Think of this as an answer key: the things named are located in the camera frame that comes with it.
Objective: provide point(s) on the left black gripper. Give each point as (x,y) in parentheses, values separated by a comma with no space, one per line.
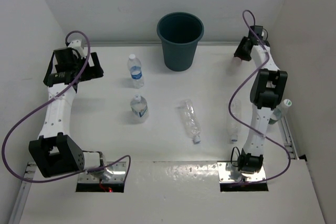
(92,72)

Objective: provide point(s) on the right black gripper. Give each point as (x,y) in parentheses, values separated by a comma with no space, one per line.
(239,51)

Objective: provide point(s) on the short round water bottle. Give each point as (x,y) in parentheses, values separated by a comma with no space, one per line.
(139,107)

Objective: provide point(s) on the red cap bottle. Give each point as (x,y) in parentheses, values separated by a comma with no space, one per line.
(234,66)

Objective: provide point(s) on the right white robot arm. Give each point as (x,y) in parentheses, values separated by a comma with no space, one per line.
(265,95)

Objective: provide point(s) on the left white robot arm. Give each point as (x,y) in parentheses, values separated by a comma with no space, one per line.
(55,152)

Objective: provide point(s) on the dark teal plastic bin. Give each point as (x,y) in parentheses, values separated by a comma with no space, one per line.
(179,34)

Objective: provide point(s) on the tall upright water bottle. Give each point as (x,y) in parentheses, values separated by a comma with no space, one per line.
(135,69)

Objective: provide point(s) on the green label bottle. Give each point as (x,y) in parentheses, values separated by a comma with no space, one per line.
(280,111)

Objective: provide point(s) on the clear bottle lying right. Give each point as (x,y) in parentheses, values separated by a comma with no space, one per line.
(232,125)

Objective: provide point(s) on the crushed clear bottle lying centre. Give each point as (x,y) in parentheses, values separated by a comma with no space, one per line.
(189,120)

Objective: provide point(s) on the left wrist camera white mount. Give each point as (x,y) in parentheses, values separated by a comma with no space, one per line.
(77,46)

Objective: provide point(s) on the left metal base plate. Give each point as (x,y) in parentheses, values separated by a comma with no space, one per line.
(114,174)

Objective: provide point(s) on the metal base plate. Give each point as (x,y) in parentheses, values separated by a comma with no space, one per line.
(114,174)
(227,173)

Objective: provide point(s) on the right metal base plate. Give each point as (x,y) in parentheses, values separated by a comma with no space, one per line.
(227,173)

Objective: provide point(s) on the left aluminium rail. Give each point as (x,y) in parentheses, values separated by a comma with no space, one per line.
(22,194)

